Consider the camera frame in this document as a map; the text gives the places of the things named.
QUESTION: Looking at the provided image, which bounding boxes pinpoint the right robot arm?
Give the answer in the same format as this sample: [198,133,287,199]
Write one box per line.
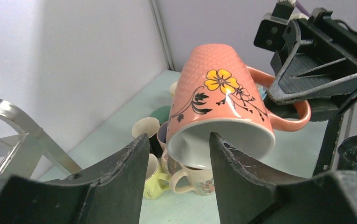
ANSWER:
[254,0,357,175]

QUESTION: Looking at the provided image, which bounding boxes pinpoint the yellow mug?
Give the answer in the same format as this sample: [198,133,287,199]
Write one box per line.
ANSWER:
[169,82,178,98]

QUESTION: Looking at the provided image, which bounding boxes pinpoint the mint green mug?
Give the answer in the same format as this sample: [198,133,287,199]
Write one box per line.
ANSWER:
[150,105,171,125]

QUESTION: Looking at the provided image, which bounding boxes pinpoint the large pink mug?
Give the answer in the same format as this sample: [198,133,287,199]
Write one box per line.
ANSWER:
[157,122,181,176]

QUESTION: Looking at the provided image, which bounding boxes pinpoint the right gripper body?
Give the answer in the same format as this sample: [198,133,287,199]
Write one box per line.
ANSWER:
[254,0,357,121]

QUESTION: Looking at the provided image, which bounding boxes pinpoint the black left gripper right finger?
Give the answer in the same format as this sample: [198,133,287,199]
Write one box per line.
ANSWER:
[209,133,357,224]

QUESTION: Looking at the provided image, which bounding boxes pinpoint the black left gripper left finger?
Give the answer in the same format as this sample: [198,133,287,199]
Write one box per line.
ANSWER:
[0,134,149,224]

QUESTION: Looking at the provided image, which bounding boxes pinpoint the orange-red cup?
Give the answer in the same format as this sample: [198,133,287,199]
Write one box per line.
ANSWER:
[166,43,311,169]

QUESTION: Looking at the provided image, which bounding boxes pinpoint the yellow-green mug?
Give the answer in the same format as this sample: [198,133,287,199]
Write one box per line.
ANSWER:
[143,154,170,200]

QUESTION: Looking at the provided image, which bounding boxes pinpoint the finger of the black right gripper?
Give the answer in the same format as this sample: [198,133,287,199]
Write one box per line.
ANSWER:
[267,20,357,105]

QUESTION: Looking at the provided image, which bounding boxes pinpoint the cream decorated mug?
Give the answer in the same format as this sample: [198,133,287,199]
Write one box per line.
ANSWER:
[169,165,215,196]

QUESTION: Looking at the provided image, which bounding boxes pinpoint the light blue mug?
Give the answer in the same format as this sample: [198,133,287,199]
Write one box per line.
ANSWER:
[256,84,267,100]

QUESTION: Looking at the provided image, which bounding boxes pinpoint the steel two-tier dish rack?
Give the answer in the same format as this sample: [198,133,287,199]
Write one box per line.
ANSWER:
[0,99,82,178]

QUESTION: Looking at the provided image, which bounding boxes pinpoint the black mug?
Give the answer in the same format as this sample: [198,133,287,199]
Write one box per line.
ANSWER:
[131,117,163,158]

